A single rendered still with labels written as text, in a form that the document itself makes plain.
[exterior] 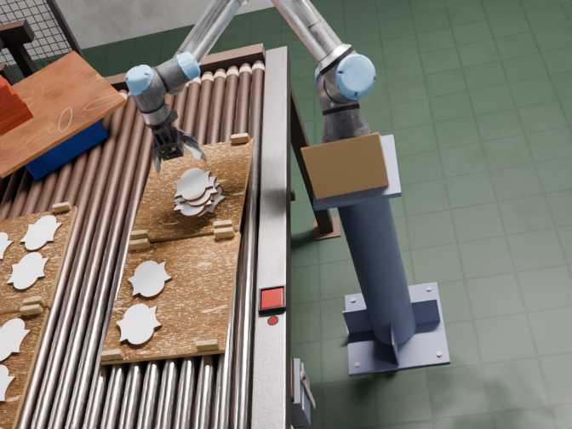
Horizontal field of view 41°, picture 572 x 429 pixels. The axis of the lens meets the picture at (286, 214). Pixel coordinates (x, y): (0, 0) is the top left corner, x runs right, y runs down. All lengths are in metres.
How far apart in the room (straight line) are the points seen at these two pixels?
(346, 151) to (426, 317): 1.00
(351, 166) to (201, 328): 0.65
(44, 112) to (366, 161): 1.24
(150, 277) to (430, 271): 1.38
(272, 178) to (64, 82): 1.00
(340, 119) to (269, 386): 0.82
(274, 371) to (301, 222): 1.67
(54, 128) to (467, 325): 1.70
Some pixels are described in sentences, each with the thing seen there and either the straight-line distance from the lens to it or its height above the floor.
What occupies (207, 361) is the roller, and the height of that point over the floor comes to 0.92.
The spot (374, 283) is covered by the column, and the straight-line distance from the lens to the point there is 2.68.
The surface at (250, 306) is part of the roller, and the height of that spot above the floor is 0.91.
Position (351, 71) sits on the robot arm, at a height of 1.25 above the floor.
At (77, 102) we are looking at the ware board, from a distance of 2.86.
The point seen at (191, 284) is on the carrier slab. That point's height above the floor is 0.94.
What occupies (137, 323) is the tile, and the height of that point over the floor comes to 0.95.
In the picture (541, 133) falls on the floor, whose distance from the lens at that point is 3.74.
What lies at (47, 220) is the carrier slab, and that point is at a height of 0.95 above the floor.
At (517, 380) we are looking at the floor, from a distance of 2.89.
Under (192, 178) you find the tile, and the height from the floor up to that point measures 1.02.
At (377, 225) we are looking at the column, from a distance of 2.47.
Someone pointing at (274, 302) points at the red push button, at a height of 0.93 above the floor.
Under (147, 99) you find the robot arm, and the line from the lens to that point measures 2.06.
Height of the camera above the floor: 2.48
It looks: 44 degrees down
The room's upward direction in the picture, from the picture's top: 20 degrees counter-clockwise
